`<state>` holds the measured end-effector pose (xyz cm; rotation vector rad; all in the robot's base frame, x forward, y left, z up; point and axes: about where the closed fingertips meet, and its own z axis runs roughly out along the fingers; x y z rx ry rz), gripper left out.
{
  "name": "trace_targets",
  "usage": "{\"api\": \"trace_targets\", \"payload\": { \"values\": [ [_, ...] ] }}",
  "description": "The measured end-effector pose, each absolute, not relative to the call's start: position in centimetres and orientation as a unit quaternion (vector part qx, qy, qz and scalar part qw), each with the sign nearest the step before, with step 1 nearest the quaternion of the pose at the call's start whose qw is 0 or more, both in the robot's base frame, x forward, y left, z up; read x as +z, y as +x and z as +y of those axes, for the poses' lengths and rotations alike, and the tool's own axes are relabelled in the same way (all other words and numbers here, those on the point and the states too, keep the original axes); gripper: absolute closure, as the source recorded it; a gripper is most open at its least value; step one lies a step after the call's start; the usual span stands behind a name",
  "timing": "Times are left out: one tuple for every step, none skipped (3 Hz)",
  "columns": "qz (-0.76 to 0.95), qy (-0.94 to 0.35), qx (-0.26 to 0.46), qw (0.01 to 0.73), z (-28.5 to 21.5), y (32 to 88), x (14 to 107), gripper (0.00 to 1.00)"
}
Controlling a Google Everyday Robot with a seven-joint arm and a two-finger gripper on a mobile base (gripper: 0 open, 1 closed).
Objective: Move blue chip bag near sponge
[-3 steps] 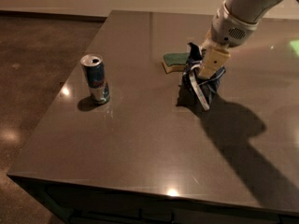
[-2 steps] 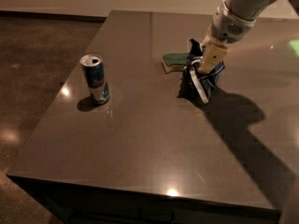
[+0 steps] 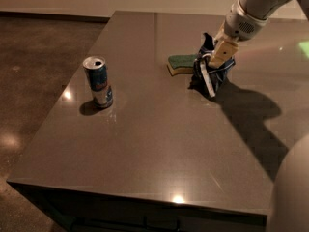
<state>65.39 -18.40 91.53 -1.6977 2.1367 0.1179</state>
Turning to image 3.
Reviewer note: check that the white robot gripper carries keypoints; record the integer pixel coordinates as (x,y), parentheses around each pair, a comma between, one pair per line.
(238,25)

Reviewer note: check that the blue chip bag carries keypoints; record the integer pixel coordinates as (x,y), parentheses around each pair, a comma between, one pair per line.
(205,78)

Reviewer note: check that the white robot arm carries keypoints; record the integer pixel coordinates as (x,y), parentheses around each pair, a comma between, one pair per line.
(275,125)

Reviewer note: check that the green and yellow sponge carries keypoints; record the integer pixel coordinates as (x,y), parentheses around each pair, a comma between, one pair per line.
(181,64)

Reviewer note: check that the blue and silver drink can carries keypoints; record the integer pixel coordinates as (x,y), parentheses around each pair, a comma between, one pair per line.
(96,73)

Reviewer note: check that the dark table base frame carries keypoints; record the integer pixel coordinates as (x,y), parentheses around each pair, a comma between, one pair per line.
(82,211)

